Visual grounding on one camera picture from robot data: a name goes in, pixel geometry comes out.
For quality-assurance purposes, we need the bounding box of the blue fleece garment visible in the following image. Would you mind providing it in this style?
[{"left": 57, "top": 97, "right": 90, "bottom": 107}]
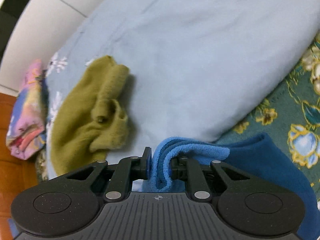
[{"left": 142, "top": 133, "right": 319, "bottom": 239}]

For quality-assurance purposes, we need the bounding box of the olive green knit garment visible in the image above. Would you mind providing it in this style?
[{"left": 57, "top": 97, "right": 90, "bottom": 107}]
[{"left": 50, "top": 55, "right": 129, "bottom": 176}]

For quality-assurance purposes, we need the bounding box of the teal floral bed sheet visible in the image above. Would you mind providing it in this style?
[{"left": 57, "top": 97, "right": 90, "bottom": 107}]
[{"left": 218, "top": 35, "right": 319, "bottom": 196}]

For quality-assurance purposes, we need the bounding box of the light blue floral quilt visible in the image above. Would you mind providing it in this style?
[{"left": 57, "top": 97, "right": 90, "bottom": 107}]
[{"left": 47, "top": 0, "right": 319, "bottom": 164}]

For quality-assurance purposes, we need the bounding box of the pink multicolour cloth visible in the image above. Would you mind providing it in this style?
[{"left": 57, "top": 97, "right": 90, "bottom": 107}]
[{"left": 5, "top": 60, "right": 47, "bottom": 160}]

